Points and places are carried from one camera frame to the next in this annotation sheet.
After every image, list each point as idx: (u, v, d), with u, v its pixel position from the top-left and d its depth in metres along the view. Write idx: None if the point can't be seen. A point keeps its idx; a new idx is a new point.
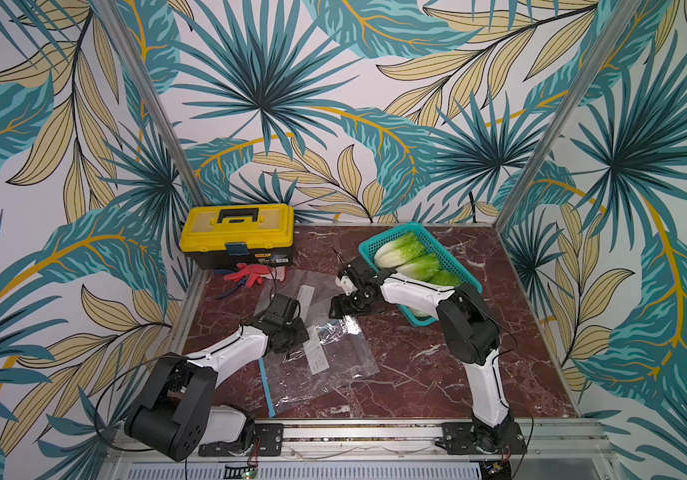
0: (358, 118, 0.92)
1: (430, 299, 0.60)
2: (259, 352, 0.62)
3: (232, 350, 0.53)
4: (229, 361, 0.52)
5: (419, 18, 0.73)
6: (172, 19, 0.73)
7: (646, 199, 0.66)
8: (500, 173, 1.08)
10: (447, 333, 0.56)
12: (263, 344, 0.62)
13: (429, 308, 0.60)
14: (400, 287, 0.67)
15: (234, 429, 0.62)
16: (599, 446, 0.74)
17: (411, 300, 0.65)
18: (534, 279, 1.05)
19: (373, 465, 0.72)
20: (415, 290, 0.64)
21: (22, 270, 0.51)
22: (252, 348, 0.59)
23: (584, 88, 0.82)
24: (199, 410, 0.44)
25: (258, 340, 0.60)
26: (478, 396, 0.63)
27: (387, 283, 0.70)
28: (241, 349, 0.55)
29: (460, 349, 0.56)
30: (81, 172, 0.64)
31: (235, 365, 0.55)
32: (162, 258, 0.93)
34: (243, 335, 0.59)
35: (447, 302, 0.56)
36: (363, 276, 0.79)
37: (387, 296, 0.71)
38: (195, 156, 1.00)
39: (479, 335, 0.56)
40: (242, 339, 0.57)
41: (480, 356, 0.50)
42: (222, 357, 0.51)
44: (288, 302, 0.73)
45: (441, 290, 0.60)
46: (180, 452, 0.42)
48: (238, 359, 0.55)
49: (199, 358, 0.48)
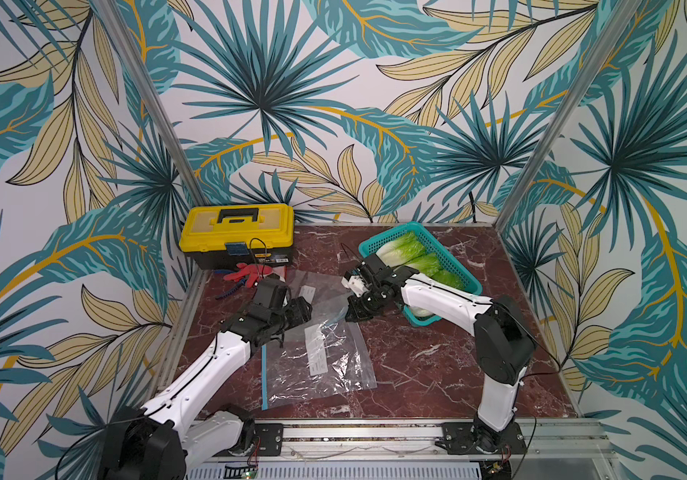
0: (357, 118, 0.92)
1: (464, 310, 0.53)
2: (243, 362, 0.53)
3: (201, 381, 0.47)
4: (199, 397, 0.46)
5: (419, 18, 0.73)
6: (172, 19, 0.73)
7: (646, 199, 0.66)
8: (500, 173, 1.08)
10: (481, 351, 0.51)
12: (247, 352, 0.56)
13: (458, 320, 0.55)
14: (425, 292, 0.60)
15: (233, 435, 0.62)
16: (599, 446, 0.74)
17: (437, 307, 0.58)
18: (534, 279, 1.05)
19: (373, 465, 0.72)
20: (444, 297, 0.57)
21: (23, 269, 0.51)
22: (229, 367, 0.52)
23: (584, 88, 0.82)
24: (167, 466, 0.40)
25: (238, 351, 0.53)
26: (488, 401, 0.61)
27: (411, 288, 0.63)
28: (213, 376, 0.49)
29: (494, 368, 0.51)
30: (81, 172, 0.64)
31: (212, 392, 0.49)
32: (162, 258, 0.93)
34: (215, 353, 0.51)
35: (485, 317, 0.52)
36: (378, 274, 0.72)
37: (410, 301, 0.64)
38: (195, 156, 1.00)
39: (519, 353, 0.51)
40: (216, 361, 0.50)
41: (515, 376, 0.50)
42: (188, 398, 0.44)
44: (275, 290, 0.64)
45: (477, 301, 0.54)
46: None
48: (212, 386, 0.49)
49: (158, 410, 0.42)
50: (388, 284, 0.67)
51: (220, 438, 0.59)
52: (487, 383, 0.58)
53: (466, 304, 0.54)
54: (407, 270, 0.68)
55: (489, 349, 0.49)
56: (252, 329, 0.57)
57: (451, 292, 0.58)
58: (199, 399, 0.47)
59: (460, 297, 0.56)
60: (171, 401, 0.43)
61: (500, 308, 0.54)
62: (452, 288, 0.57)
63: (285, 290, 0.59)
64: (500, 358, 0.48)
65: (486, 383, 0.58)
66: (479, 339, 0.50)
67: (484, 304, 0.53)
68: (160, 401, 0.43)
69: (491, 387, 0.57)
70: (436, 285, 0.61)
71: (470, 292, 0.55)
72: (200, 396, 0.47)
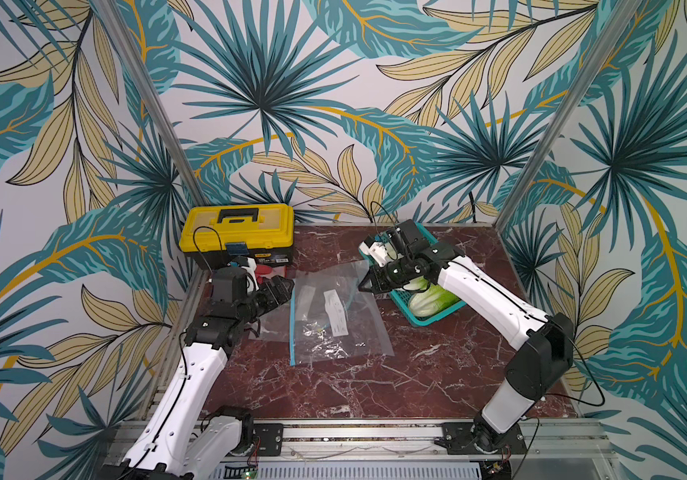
0: (357, 118, 0.92)
1: (514, 320, 0.48)
2: (221, 368, 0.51)
3: (182, 409, 0.43)
4: (185, 426, 0.44)
5: (419, 18, 0.73)
6: (172, 19, 0.73)
7: (645, 199, 0.66)
8: (500, 173, 1.08)
10: (517, 364, 0.47)
12: (222, 356, 0.52)
13: (502, 325, 0.49)
14: (470, 284, 0.53)
15: (235, 435, 0.63)
16: (599, 446, 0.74)
17: (480, 303, 0.52)
18: (534, 279, 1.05)
19: (373, 465, 0.72)
20: (493, 298, 0.51)
21: (23, 269, 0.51)
22: (207, 382, 0.49)
23: (584, 88, 0.82)
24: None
25: (212, 363, 0.49)
26: (498, 406, 0.60)
27: (454, 275, 0.55)
28: (193, 399, 0.45)
29: (524, 381, 0.48)
30: (81, 172, 0.64)
31: (199, 412, 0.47)
32: (162, 258, 0.93)
34: (187, 375, 0.47)
35: (537, 336, 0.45)
36: (413, 246, 0.63)
37: (450, 286, 0.56)
38: (195, 156, 1.00)
39: (556, 374, 0.48)
40: (190, 385, 0.46)
41: (544, 394, 0.47)
42: (173, 432, 0.41)
44: (234, 283, 0.58)
45: (531, 314, 0.48)
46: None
48: (197, 406, 0.47)
49: (143, 457, 0.39)
50: (424, 259, 0.58)
51: (222, 444, 0.59)
52: (504, 391, 0.56)
53: (517, 315, 0.48)
54: (450, 251, 0.58)
55: (530, 368, 0.45)
56: (221, 329, 0.52)
57: (505, 297, 0.50)
58: (187, 426, 0.44)
59: (513, 305, 0.49)
60: (156, 442, 0.40)
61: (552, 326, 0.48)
62: (507, 291, 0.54)
63: (244, 279, 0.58)
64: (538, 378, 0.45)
65: (503, 391, 0.57)
66: (523, 355, 0.45)
67: (538, 321, 0.47)
68: (143, 446, 0.40)
69: (506, 395, 0.56)
70: (486, 281, 0.53)
71: (527, 303, 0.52)
72: (186, 423, 0.44)
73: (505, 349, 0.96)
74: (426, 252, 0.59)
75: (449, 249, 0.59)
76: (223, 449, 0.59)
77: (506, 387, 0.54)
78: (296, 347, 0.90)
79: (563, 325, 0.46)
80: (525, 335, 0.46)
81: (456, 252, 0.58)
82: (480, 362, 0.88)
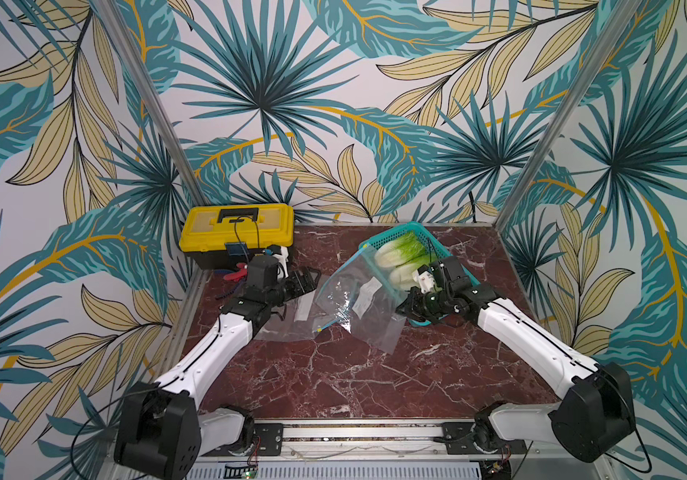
0: (357, 118, 0.92)
1: (559, 367, 0.45)
2: (244, 342, 0.57)
3: (210, 356, 0.48)
4: (209, 369, 0.48)
5: (419, 18, 0.73)
6: (172, 19, 0.73)
7: (645, 199, 0.66)
8: (500, 173, 1.08)
10: (565, 417, 0.43)
12: (249, 332, 0.58)
13: (545, 371, 0.47)
14: (510, 326, 0.52)
15: (235, 428, 0.63)
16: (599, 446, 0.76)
17: (522, 347, 0.50)
18: (534, 279, 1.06)
19: (373, 465, 0.72)
20: (536, 343, 0.49)
21: (22, 269, 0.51)
22: (233, 345, 0.54)
23: (584, 88, 0.82)
24: (187, 432, 0.42)
25: (242, 330, 0.55)
26: (515, 422, 0.58)
27: (493, 313, 0.55)
28: (221, 350, 0.50)
29: (575, 437, 0.43)
30: (81, 172, 0.64)
31: (220, 369, 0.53)
32: (162, 258, 0.93)
34: (221, 332, 0.53)
35: (584, 384, 0.43)
36: (455, 284, 0.64)
37: (488, 326, 0.56)
38: (195, 156, 1.00)
39: (612, 433, 0.43)
40: (220, 339, 0.52)
41: (599, 455, 0.42)
42: (200, 370, 0.46)
44: (266, 272, 0.63)
45: (578, 361, 0.45)
46: (177, 474, 0.42)
48: (219, 364, 0.51)
49: (172, 381, 0.44)
50: (464, 299, 0.59)
51: (223, 431, 0.59)
52: (533, 418, 0.53)
53: (562, 361, 0.46)
54: (491, 291, 0.59)
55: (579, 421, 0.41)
56: (252, 308, 0.59)
57: (549, 343, 0.48)
58: (210, 370, 0.48)
59: (558, 350, 0.47)
60: (184, 374, 0.45)
61: (604, 377, 0.45)
62: (551, 336, 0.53)
63: (276, 268, 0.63)
64: (590, 434, 0.41)
65: (532, 417, 0.54)
66: (568, 404, 0.42)
67: (586, 368, 0.44)
68: (173, 373, 0.45)
69: (535, 421, 0.53)
70: (528, 325, 0.52)
71: (574, 349, 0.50)
72: (210, 368, 0.48)
73: (505, 349, 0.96)
74: (467, 292, 0.60)
75: (491, 291, 0.59)
76: (223, 438, 0.59)
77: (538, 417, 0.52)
78: (296, 347, 0.90)
79: (617, 375, 0.43)
80: (569, 382, 0.43)
81: (496, 292, 0.59)
82: (480, 362, 0.88)
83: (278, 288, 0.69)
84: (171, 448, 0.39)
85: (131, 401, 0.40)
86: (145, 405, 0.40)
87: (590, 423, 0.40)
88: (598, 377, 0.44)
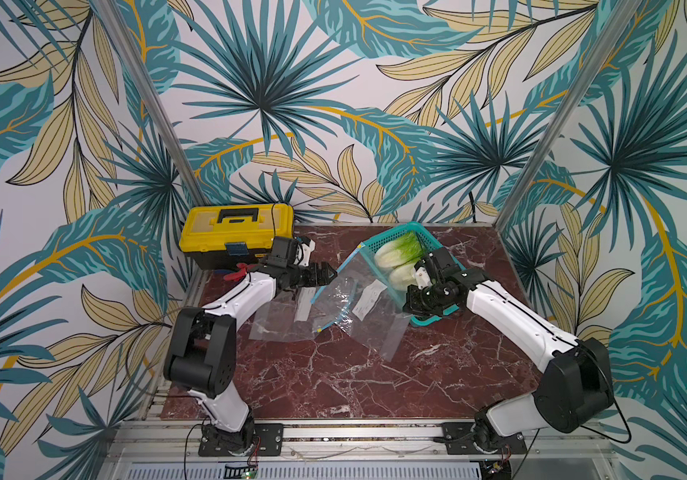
0: (357, 118, 0.92)
1: (539, 342, 0.47)
2: (270, 296, 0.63)
3: (244, 295, 0.56)
4: (245, 305, 0.56)
5: (419, 18, 0.73)
6: (172, 19, 0.73)
7: (645, 199, 0.66)
8: (500, 173, 1.08)
10: (547, 392, 0.45)
12: (271, 292, 0.65)
13: (527, 348, 0.49)
14: (496, 305, 0.54)
15: (238, 420, 0.64)
16: (599, 446, 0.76)
17: (507, 325, 0.52)
18: (534, 279, 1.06)
19: (373, 465, 0.72)
20: (518, 319, 0.51)
21: (23, 269, 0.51)
22: (262, 293, 0.62)
23: (584, 88, 0.82)
24: (229, 349, 0.49)
25: (268, 283, 0.63)
26: (507, 413, 0.60)
27: (478, 292, 0.57)
28: (253, 293, 0.58)
29: (555, 410, 0.45)
30: (81, 172, 0.64)
31: (251, 310, 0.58)
32: (162, 258, 0.93)
34: (251, 281, 0.61)
35: (564, 357, 0.45)
36: (444, 270, 0.66)
37: (473, 306, 0.58)
38: (195, 156, 1.00)
39: (591, 405, 0.44)
40: (252, 285, 0.60)
41: (578, 426, 0.44)
42: (237, 304, 0.53)
44: (289, 244, 0.74)
45: (559, 337, 0.47)
46: (218, 389, 0.48)
48: (251, 306, 0.59)
49: (217, 306, 0.51)
50: (454, 282, 0.61)
51: (231, 410, 0.60)
52: (522, 404, 0.55)
53: (543, 337, 0.47)
54: (480, 275, 0.61)
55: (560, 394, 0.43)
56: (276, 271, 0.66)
57: (532, 319, 0.50)
58: (245, 306, 0.56)
59: (540, 327, 0.49)
60: (224, 303, 0.52)
61: (584, 351, 0.46)
62: (534, 314, 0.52)
63: (297, 245, 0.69)
64: (569, 405, 0.42)
65: (521, 404, 0.55)
66: (550, 377, 0.44)
67: (567, 344, 0.46)
68: (216, 302, 0.52)
69: (524, 408, 0.54)
70: (513, 303, 0.54)
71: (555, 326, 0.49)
72: (245, 305, 0.56)
73: (505, 349, 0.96)
74: (456, 276, 0.61)
75: (480, 274, 0.61)
76: (225, 420, 0.59)
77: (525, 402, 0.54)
78: (297, 347, 0.90)
79: (596, 350, 0.44)
80: (551, 356, 0.45)
81: (486, 276, 0.60)
82: (480, 362, 0.88)
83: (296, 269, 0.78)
84: (216, 359, 0.46)
85: (182, 318, 0.47)
86: (192, 327, 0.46)
87: (569, 394, 0.42)
88: (579, 352, 0.45)
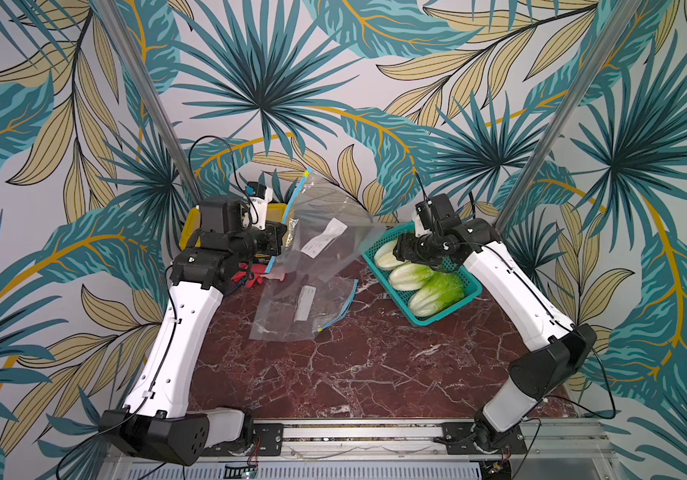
0: (357, 118, 0.92)
1: (537, 322, 0.46)
2: (216, 304, 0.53)
3: (174, 358, 0.40)
4: (181, 368, 0.41)
5: (419, 18, 0.73)
6: (172, 19, 0.73)
7: (646, 199, 0.66)
8: (500, 173, 1.08)
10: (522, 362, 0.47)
12: (215, 294, 0.46)
13: (521, 325, 0.48)
14: (499, 274, 0.49)
15: (236, 426, 0.63)
16: (599, 446, 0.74)
17: (505, 297, 0.49)
18: (534, 279, 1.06)
19: (373, 465, 0.72)
20: (520, 295, 0.48)
21: (22, 269, 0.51)
22: (203, 319, 0.45)
23: (584, 88, 0.82)
24: (181, 438, 0.40)
25: (202, 305, 0.44)
26: (500, 405, 0.61)
27: (481, 255, 0.51)
28: (186, 346, 0.42)
29: (524, 380, 0.48)
30: (81, 172, 0.64)
31: (195, 354, 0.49)
32: (162, 258, 0.93)
34: (178, 318, 0.42)
35: (559, 343, 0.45)
36: (443, 222, 0.58)
37: (471, 269, 0.53)
38: (195, 156, 1.00)
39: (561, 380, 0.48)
40: (182, 328, 0.42)
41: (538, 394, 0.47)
42: (168, 380, 0.39)
44: (225, 211, 0.49)
45: (557, 320, 0.46)
46: (193, 459, 0.44)
48: (193, 351, 0.44)
49: (141, 404, 0.38)
50: (454, 236, 0.54)
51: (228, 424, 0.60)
52: (507, 390, 0.57)
53: (543, 318, 0.46)
54: (485, 234, 0.53)
55: (538, 374, 0.45)
56: (210, 265, 0.45)
57: (533, 298, 0.47)
58: (182, 371, 0.41)
59: (540, 307, 0.47)
60: (152, 390, 0.38)
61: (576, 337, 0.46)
62: (536, 291, 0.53)
63: (234, 209, 0.50)
64: (546, 382, 0.44)
65: (506, 390, 0.57)
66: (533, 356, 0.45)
67: (563, 329, 0.45)
68: (140, 393, 0.38)
69: (511, 393, 0.56)
70: (517, 275, 0.49)
71: (554, 308, 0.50)
72: (182, 373, 0.41)
73: (505, 349, 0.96)
74: (459, 230, 0.53)
75: (485, 232, 0.53)
76: (222, 437, 0.59)
77: (509, 384, 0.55)
78: (297, 347, 0.90)
79: (586, 335, 0.45)
80: (546, 340, 0.44)
81: (490, 234, 0.53)
82: (480, 362, 0.88)
83: (246, 236, 0.56)
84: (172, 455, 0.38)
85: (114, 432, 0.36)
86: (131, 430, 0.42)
87: (552, 375, 0.43)
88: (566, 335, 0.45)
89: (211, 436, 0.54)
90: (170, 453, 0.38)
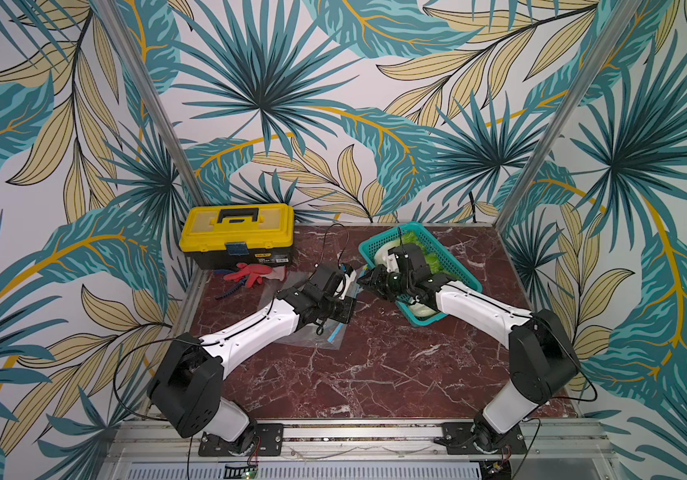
0: (358, 118, 0.92)
1: (500, 320, 0.52)
2: (287, 332, 0.58)
3: (251, 334, 0.50)
4: (247, 345, 0.49)
5: (419, 18, 0.73)
6: (172, 19, 0.73)
7: (646, 199, 0.66)
8: (500, 173, 1.08)
10: (516, 366, 0.48)
12: (292, 325, 0.57)
13: (495, 330, 0.52)
14: (461, 300, 0.59)
15: (237, 428, 0.63)
16: (599, 446, 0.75)
17: (474, 316, 0.56)
18: (534, 279, 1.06)
19: (373, 465, 0.72)
20: (481, 306, 0.56)
21: (22, 269, 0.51)
22: (278, 330, 0.55)
23: (584, 88, 0.82)
24: (208, 395, 0.43)
25: (287, 319, 0.56)
26: (500, 408, 0.60)
27: (445, 291, 0.62)
28: (262, 332, 0.51)
29: (528, 383, 0.47)
30: (81, 172, 0.64)
31: (256, 348, 0.52)
32: (162, 258, 0.93)
34: (268, 314, 0.55)
35: (523, 329, 0.49)
36: (417, 273, 0.70)
37: (442, 305, 0.63)
38: (195, 156, 1.00)
39: (558, 375, 0.47)
40: (268, 320, 0.53)
41: (549, 397, 0.46)
42: (237, 343, 0.48)
44: (331, 277, 0.65)
45: (515, 312, 0.52)
46: (187, 430, 0.43)
48: (258, 343, 0.52)
49: (212, 345, 0.46)
50: (424, 289, 0.66)
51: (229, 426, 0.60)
52: (507, 391, 0.56)
53: (504, 315, 0.52)
54: (443, 277, 0.67)
55: (525, 365, 0.46)
56: (305, 306, 0.59)
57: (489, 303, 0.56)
58: (247, 347, 0.49)
59: (499, 308, 0.54)
60: (223, 342, 0.47)
61: (541, 325, 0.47)
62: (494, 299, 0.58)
63: (340, 280, 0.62)
64: (533, 373, 0.46)
65: (506, 391, 0.56)
66: (514, 353, 0.47)
67: (522, 316, 0.51)
68: (216, 338, 0.47)
69: (510, 396, 0.56)
70: (475, 295, 0.59)
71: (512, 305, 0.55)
72: (247, 347, 0.49)
73: (505, 349, 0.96)
74: (427, 284, 0.66)
75: (443, 277, 0.67)
76: (221, 434, 0.59)
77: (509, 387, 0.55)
78: (297, 347, 0.90)
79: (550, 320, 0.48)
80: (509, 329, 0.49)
81: (449, 277, 0.66)
82: (480, 362, 0.88)
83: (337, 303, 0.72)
84: (193, 403, 0.41)
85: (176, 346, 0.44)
86: (185, 356, 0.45)
87: (530, 363, 0.46)
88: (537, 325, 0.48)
89: (209, 431, 0.54)
90: (191, 399, 0.41)
